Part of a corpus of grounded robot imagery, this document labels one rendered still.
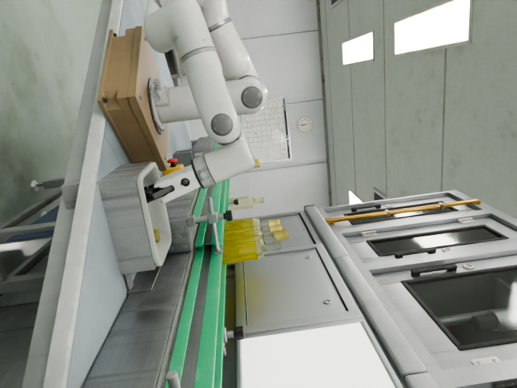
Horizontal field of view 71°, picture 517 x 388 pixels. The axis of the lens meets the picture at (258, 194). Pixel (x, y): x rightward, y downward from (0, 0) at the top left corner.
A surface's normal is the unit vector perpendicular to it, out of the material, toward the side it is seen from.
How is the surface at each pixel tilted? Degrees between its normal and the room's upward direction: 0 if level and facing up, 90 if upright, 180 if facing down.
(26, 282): 90
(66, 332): 90
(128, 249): 90
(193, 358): 90
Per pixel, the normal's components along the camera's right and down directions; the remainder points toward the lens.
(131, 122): 0.12, 0.83
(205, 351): -0.11, -0.95
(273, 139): 0.07, 0.29
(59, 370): -0.05, -0.55
